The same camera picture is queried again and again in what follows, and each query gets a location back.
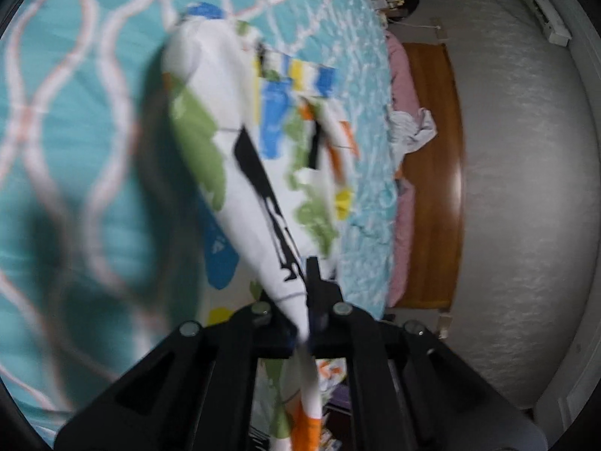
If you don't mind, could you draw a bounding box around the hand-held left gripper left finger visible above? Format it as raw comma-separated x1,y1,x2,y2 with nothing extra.
54,303,301,451

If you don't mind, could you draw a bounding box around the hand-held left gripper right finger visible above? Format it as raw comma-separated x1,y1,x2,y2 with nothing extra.
305,256,550,451

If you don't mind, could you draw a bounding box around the colourful printed white garment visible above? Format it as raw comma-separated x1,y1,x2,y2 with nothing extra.
162,2,362,451

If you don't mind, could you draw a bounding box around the pink checked pillow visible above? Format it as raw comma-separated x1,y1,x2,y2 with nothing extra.
385,181,417,309

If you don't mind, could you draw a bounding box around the wooden headboard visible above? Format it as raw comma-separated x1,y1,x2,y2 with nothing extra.
387,42,467,312

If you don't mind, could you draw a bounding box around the plain pink pillow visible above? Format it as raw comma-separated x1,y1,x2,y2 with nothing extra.
386,33,421,112

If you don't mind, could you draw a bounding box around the bed with teal patterned sheet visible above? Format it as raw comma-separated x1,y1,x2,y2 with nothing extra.
0,0,401,433

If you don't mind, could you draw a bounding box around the white air conditioner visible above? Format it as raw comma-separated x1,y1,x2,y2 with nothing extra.
514,0,574,48

